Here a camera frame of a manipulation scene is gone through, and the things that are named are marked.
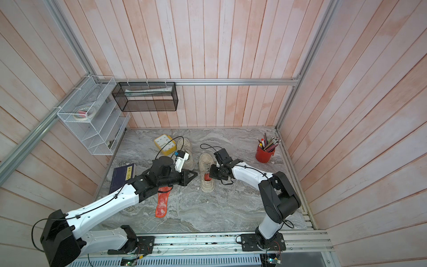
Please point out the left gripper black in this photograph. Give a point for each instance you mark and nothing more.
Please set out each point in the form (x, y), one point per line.
(185, 180)

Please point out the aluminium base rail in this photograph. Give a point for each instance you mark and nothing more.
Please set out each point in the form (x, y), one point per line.
(296, 241)

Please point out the beige sneaker one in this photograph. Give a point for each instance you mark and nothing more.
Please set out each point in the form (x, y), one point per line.
(185, 145)
(205, 163)

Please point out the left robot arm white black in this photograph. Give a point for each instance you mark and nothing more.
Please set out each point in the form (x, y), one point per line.
(68, 235)

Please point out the black mesh wall basket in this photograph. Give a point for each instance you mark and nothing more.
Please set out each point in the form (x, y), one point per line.
(146, 96)

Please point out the coloured pencils bunch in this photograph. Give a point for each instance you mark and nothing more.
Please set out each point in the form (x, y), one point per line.
(267, 144)

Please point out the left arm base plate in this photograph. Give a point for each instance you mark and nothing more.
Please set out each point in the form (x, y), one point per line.
(139, 245)

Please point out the dark blue book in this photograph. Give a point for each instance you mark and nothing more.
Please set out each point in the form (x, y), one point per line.
(120, 176)

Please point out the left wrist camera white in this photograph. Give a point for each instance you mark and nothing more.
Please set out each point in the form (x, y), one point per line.
(181, 157)

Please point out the tape roll on shelf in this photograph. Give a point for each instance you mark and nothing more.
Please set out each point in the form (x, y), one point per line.
(84, 114)

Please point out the white wire wall shelf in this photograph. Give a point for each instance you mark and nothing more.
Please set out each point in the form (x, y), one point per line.
(94, 117)

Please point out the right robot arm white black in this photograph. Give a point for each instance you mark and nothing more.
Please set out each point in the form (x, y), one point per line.
(278, 196)

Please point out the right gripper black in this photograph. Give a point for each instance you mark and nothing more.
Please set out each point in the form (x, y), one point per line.
(213, 173)

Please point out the red pencil cup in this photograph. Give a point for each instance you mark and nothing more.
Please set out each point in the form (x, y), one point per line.
(263, 156)

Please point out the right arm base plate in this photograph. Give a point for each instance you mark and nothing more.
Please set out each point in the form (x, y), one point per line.
(256, 242)

